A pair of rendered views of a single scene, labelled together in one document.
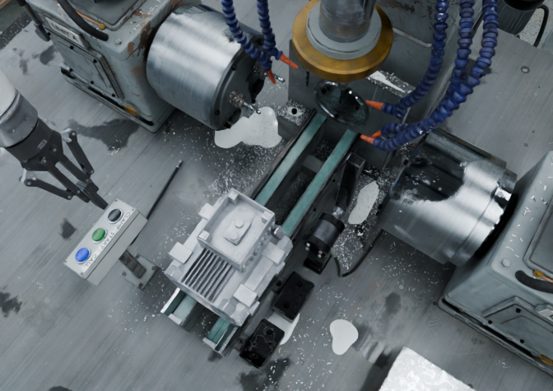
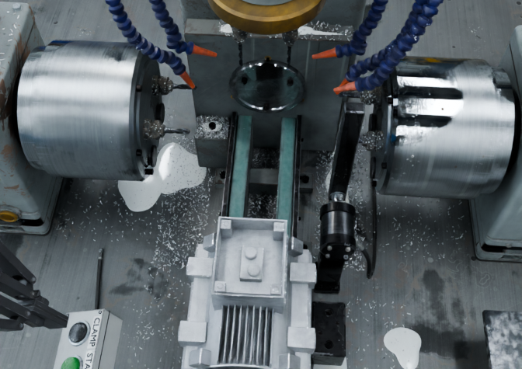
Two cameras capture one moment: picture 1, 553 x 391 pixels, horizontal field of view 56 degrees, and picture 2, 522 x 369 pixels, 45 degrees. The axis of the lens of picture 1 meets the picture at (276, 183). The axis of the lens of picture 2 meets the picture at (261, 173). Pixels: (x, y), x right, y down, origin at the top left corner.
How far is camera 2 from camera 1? 29 cm
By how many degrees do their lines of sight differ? 17
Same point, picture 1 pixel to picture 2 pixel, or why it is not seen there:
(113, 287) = not seen: outside the picture
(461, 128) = not seen: hidden behind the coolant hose
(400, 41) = not seen: outside the picture
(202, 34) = (81, 67)
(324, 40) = not seen: outside the picture
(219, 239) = (236, 285)
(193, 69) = (89, 110)
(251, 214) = (256, 238)
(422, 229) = (444, 163)
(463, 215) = (481, 123)
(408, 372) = (508, 335)
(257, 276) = (300, 309)
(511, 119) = (426, 44)
